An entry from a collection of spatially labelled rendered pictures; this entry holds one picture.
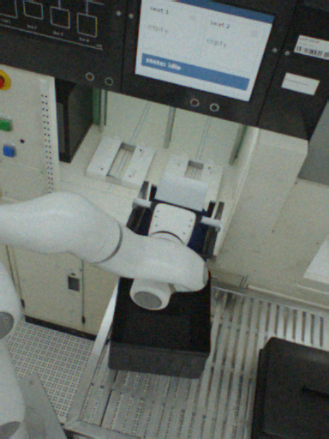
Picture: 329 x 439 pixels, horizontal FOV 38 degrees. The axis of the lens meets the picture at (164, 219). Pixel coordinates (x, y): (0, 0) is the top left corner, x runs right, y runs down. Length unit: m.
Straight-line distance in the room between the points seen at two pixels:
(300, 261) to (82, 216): 0.98
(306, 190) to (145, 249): 0.60
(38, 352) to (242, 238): 1.25
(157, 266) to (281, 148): 0.47
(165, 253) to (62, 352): 1.48
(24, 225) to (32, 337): 1.71
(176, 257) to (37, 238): 0.32
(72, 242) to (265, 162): 0.65
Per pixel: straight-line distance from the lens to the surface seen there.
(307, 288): 1.70
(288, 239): 1.51
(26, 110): 1.42
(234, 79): 1.17
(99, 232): 0.76
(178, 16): 1.12
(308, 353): 1.53
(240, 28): 1.11
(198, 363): 1.40
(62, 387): 2.29
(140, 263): 0.90
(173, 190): 1.20
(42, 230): 0.71
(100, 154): 1.83
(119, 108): 2.11
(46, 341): 2.38
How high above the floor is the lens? 2.13
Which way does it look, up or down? 49 degrees down
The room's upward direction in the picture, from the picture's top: 11 degrees clockwise
